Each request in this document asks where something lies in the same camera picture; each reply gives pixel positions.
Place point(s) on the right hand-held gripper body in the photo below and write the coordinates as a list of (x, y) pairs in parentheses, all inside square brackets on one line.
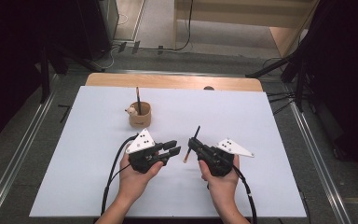
[(217, 161)]

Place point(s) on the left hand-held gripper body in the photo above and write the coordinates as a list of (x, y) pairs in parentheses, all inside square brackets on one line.
[(141, 146)]

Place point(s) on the black pencil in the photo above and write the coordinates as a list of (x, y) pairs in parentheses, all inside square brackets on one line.
[(196, 133), (138, 99)]

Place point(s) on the wooden cup holder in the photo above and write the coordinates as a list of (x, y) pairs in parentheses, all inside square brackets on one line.
[(140, 119)]

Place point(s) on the person's right hand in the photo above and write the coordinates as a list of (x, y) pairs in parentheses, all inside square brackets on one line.
[(220, 186)]

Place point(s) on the person's left hand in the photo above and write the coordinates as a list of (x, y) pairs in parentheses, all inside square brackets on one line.
[(133, 183)]

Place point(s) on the small cream animal figure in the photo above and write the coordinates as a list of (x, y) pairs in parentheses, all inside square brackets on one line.
[(131, 110)]

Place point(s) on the white table cover sheet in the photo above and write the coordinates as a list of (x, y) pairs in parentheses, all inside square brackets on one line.
[(99, 124)]

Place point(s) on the wooden table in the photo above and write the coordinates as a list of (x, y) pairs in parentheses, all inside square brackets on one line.
[(167, 81)]

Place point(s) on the black metal stand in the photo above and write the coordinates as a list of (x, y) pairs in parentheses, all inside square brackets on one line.
[(298, 84), (45, 77)]

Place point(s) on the black cabinet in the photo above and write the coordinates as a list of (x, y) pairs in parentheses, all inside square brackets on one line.
[(96, 28)]

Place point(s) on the light wooden platform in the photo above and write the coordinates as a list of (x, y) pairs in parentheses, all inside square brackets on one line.
[(230, 18)]

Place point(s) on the black curtain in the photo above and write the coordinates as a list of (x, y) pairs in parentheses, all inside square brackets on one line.
[(348, 77), (6, 62)]

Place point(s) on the metal floor rail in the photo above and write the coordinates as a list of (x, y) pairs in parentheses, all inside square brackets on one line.
[(320, 161), (21, 149)]

